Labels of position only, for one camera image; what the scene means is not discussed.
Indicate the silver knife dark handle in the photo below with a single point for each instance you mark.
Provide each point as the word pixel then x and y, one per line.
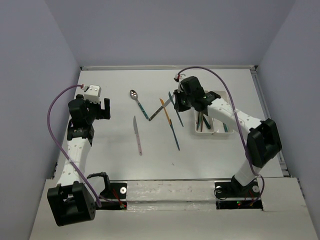
pixel 158 110

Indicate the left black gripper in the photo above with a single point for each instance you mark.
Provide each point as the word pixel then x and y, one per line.
pixel 102 114

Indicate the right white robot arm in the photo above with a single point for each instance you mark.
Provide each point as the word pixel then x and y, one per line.
pixel 261 137

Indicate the silver knife pink handle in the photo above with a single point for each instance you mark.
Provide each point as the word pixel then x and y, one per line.
pixel 136 131

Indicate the white two-compartment container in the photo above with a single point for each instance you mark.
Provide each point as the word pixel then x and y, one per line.
pixel 217 128

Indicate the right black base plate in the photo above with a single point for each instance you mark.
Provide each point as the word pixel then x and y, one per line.
pixel 239 198

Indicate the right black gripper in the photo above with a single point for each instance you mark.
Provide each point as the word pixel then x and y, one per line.
pixel 178 105

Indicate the teal plastic spoon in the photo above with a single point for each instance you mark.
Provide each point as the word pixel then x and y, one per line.
pixel 206 123

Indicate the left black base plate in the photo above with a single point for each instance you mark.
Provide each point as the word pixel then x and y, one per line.
pixel 114 197

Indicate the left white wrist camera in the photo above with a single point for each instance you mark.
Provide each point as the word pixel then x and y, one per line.
pixel 92 93

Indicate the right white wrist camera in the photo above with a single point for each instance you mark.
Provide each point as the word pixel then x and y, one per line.
pixel 179 77

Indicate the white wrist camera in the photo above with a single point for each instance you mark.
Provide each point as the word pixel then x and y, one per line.
pixel 92 93
pixel 179 77

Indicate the black spoon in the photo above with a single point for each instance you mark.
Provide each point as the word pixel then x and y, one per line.
pixel 198 121

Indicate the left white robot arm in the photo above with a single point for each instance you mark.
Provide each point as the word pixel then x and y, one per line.
pixel 75 197

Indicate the silver spoon teal handle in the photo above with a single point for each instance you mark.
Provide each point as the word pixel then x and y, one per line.
pixel 133 94

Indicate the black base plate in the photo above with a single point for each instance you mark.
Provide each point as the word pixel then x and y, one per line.
pixel 114 197
pixel 239 198

